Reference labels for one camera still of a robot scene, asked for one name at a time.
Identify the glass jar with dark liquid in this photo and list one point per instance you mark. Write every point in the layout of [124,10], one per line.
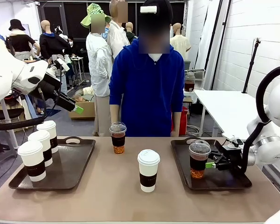
[189,84]

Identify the green checked sun hat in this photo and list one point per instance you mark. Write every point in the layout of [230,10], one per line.
[93,9]

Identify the grey bin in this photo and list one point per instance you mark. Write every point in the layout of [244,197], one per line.
[187,65]

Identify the person's left forearm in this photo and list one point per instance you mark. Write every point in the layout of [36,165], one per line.
[176,121]

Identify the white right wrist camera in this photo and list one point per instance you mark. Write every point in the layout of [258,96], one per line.
[233,144]

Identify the mannequin in white shirt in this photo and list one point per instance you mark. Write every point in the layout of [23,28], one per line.
[117,39]

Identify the black stand pole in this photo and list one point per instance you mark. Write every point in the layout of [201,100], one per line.
[220,46]
[213,35]

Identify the black bucket hat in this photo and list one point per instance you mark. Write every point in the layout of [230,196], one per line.
[16,24]

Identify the black baseball cap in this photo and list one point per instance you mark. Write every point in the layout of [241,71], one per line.
[163,14]

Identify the black tripod stand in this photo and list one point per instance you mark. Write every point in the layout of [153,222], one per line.
[250,67]

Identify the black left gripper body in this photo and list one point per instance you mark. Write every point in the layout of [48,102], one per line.
[50,85]

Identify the background work desk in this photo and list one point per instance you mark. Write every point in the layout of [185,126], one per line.
[78,59]

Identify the person's right forearm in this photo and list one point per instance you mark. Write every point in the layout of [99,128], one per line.
[114,114]

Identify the white blue hanging garment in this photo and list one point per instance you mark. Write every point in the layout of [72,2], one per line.
[28,109]

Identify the figure in white coat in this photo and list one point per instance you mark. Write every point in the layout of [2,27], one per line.
[98,70]

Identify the large white table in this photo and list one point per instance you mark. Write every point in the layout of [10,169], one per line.
[228,109]

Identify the lying mannequin in green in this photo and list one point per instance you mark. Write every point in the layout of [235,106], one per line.
[86,92]

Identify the small white side table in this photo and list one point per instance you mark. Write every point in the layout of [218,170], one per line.
[189,93]

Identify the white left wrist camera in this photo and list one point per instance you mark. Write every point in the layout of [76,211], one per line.
[63,64]

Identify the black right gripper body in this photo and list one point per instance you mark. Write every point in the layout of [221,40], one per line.
[231,161]

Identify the dark brown serving tray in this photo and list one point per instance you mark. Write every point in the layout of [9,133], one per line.
[182,168]
[67,168]

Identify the person in blue hoodie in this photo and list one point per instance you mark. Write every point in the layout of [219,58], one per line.
[149,93]

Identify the small white rectangular device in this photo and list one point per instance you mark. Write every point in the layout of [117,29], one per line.
[148,9]

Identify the mannequin in cream shirt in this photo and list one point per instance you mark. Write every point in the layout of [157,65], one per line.
[180,44]

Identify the mannequin in black top jeans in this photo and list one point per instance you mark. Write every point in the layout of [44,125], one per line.
[21,43]

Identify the metal rectangular container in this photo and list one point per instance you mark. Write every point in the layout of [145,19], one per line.
[198,72]

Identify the white desk with legs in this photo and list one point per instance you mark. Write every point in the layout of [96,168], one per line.
[7,116]

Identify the brown cardboard box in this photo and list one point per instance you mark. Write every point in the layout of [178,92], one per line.
[89,112]

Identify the black office chair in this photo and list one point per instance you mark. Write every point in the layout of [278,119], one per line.
[7,114]

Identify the clear plastic iced coffee cup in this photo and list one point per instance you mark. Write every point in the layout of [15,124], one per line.
[118,140]
[198,161]

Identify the mannequin in black jacket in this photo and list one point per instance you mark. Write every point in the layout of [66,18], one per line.
[51,44]

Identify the white paper coffee cup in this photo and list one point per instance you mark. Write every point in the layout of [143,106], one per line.
[47,127]
[40,140]
[148,165]
[31,154]

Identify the black green-tipped right gripper finger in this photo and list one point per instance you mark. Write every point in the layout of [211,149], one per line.
[210,165]
[217,155]

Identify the mannequin in dark green top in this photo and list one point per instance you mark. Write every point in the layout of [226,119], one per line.
[130,36]

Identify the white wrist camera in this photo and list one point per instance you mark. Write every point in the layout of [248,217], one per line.
[63,64]
[233,144]

